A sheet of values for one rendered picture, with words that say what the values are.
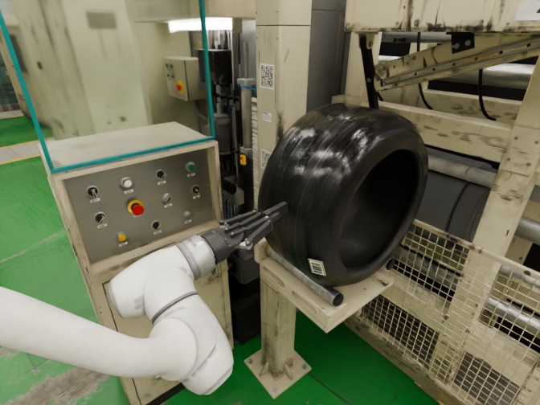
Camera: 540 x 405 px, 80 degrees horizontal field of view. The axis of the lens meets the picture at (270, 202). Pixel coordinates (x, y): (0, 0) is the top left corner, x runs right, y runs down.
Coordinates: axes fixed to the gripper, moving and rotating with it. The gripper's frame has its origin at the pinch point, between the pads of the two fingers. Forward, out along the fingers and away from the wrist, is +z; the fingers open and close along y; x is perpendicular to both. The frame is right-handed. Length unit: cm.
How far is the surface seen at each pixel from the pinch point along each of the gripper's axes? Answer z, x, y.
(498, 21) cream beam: 54, -36, -21
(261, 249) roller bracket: 8.3, 32.7, 23.9
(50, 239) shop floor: -68, 114, 254
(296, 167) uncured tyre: 9.4, -8.6, 1.5
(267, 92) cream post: 25.6, -19.7, 32.2
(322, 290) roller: 10.6, 33.4, -5.1
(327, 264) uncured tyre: 6.6, 15.2, -11.3
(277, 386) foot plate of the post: 4, 123, 23
